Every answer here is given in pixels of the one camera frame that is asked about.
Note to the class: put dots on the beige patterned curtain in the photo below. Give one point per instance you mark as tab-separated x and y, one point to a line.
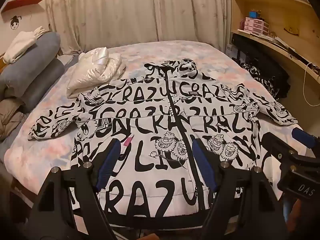
125	12

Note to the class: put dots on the pastel patterned bedspread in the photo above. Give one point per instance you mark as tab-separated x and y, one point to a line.
50	155

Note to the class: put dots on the black and white patterned cloth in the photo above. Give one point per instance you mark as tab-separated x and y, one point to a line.
265	80

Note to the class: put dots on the white folded cloth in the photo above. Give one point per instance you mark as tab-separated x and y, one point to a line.
20	45

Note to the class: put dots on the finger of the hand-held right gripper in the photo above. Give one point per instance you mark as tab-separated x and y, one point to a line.
303	136
275	142

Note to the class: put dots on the face wall sticker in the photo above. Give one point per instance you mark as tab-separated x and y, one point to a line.
15	23

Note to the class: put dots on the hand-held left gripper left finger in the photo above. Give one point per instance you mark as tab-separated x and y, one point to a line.
109	162

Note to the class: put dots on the person's right hand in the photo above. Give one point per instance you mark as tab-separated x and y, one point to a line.
297	215

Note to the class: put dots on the beige quilt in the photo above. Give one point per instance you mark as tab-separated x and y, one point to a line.
10	120

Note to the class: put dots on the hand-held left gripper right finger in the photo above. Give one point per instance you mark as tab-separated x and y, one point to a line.
203	165

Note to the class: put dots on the black and white printed jacket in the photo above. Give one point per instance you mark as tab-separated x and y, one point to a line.
150	120

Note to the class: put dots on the red wall shelf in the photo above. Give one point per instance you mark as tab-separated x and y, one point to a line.
22	3

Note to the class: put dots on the white cardboard box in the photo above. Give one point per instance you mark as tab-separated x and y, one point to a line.
230	50

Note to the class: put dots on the small blue box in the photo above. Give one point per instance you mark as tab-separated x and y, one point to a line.
253	14

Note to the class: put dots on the white keyboard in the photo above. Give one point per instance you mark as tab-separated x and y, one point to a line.
267	37

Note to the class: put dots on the white shiny puffer jacket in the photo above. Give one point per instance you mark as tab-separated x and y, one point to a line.
92	72

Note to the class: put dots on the brown wall ornament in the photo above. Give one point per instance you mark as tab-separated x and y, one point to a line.
291	31

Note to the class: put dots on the wooden desk shelf unit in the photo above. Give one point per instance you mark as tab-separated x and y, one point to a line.
275	12

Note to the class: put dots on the pink drawer organizer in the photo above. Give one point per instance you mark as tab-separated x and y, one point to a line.
255	26

